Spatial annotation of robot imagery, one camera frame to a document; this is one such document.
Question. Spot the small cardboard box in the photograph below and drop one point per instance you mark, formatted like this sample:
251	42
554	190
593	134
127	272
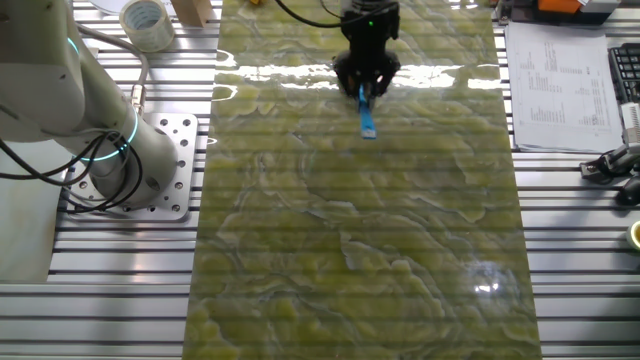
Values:
192	12

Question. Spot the green marble pattern mat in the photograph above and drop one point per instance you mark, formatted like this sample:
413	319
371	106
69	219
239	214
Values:
325	250

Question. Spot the black keyboard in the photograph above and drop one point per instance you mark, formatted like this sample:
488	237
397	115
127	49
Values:
627	70

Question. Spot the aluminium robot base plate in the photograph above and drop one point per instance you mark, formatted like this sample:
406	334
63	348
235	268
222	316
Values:
185	145

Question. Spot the paper sheet with printed table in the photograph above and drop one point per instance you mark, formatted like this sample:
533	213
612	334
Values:
565	100

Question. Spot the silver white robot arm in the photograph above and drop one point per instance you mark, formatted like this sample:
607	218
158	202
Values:
75	100

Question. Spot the clear adhesive tape roll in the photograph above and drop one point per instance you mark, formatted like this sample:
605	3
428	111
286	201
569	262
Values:
160	36

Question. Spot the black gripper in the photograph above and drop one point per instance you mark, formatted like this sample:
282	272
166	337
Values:
369	35

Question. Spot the grey metal clamp device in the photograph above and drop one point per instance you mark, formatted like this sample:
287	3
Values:
617	161

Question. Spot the orange grey device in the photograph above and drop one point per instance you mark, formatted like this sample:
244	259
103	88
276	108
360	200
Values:
560	5

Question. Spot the black rounded device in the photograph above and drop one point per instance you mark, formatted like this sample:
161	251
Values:
631	191

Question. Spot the white ribbed block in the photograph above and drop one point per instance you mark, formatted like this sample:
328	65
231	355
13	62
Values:
632	125

